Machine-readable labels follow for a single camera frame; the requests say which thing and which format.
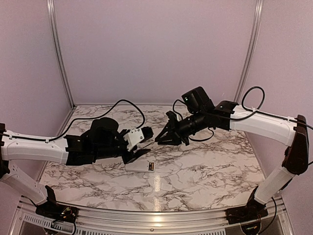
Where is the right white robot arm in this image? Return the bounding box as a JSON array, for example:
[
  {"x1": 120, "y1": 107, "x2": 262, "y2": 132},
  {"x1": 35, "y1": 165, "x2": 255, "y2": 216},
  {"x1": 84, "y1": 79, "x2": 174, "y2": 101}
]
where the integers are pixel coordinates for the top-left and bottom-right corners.
[{"x1": 155, "y1": 87, "x2": 310, "y2": 219}]

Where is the white battery cover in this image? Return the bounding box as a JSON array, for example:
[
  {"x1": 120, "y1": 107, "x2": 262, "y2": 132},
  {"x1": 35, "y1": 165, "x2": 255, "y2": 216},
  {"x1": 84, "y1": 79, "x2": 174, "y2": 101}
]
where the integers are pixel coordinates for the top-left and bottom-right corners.
[{"x1": 160, "y1": 184, "x2": 173, "y2": 191}]

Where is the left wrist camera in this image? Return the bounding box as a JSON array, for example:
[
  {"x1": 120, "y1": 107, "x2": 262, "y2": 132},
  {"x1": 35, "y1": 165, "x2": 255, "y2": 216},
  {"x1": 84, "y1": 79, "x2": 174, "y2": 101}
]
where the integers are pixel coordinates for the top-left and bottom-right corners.
[{"x1": 123, "y1": 127, "x2": 154, "y2": 151}]

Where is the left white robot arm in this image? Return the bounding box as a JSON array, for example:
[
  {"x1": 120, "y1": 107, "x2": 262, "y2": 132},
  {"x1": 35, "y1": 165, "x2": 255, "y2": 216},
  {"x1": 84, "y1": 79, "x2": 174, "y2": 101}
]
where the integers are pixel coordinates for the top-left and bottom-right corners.
[{"x1": 0, "y1": 115, "x2": 153, "y2": 218}]

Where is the white remote control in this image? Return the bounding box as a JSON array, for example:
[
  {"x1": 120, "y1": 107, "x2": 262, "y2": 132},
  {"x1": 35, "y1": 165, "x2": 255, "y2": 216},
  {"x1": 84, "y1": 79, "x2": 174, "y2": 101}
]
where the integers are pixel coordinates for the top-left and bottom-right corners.
[{"x1": 125, "y1": 160, "x2": 156, "y2": 173}]

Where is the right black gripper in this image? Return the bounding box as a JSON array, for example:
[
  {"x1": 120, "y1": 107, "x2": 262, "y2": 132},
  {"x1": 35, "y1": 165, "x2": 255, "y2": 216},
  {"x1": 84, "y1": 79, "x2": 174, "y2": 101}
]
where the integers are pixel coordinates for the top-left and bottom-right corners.
[{"x1": 155, "y1": 110, "x2": 208, "y2": 146}]

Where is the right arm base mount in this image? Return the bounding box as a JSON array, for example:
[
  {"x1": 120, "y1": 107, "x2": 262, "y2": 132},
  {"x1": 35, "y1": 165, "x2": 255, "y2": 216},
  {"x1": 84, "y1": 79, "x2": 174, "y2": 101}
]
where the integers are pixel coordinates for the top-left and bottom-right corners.
[{"x1": 225, "y1": 205, "x2": 268, "y2": 224}]

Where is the right aluminium frame post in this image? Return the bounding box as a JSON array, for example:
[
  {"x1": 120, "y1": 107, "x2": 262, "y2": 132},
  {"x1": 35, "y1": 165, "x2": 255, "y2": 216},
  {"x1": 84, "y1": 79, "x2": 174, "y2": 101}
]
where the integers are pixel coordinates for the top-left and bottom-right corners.
[{"x1": 234, "y1": 0, "x2": 264, "y2": 102}]

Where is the front aluminium rail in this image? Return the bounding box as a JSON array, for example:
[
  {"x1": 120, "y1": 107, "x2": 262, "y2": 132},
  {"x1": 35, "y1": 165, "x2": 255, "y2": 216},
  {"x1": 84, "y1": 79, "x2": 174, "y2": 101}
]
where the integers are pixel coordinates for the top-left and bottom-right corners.
[{"x1": 9, "y1": 198, "x2": 294, "y2": 235}]

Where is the left aluminium frame post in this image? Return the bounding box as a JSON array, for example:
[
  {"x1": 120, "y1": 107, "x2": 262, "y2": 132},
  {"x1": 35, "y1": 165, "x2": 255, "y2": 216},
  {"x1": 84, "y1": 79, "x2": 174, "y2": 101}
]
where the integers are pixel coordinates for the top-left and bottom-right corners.
[{"x1": 46, "y1": 0, "x2": 75, "y2": 109}]

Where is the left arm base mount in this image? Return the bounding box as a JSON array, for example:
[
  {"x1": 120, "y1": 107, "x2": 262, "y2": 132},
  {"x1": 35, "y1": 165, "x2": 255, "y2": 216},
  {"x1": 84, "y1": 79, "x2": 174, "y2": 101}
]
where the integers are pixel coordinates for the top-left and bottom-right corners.
[{"x1": 36, "y1": 204, "x2": 78, "y2": 223}]

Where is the aluminium frame post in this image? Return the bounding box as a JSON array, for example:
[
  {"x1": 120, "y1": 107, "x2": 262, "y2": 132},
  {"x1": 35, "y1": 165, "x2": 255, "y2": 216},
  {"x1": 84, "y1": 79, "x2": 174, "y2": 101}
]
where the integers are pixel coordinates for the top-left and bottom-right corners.
[
  {"x1": 234, "y1": 0, "x2": 264, "y2": 102},
  {"x1": 46, "y1": 0, "x2": 75, "y2": 109}
]

